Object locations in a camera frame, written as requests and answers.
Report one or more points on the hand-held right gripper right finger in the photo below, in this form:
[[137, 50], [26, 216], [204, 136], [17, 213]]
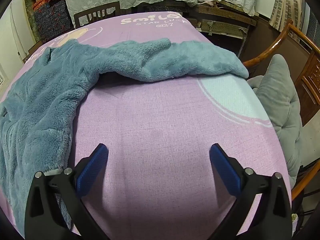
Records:
[[223, 170]]

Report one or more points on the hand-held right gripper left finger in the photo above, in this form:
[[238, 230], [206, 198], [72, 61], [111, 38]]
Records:
[[92, 170]]

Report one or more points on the blue fleece garment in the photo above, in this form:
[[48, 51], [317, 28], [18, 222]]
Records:
[[45, 105]]

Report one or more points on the pink printed tablecloth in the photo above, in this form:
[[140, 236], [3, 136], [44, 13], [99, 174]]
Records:
[[162, 135]]

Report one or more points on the grey tufted cushion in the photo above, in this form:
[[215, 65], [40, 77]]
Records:
[[275, 100]]

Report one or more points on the round-back wooden armchair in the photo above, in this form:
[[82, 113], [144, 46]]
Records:
[[307, 85]]

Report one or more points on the wooden shelf with mats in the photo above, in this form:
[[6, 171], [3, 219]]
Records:
[[225, 25]]

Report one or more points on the dark wooden chair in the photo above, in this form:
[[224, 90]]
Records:
[[80, 17]]

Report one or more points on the blue red patterned box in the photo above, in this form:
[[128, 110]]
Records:
[[52, 17]]

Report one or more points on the white leaning panel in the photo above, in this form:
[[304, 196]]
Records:
[[20, 30]]

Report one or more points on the window with metal grille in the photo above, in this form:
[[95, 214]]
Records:
[[313, 25]]

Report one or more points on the brick pattern curtain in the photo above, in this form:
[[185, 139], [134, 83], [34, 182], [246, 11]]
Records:
[[285, 5]]

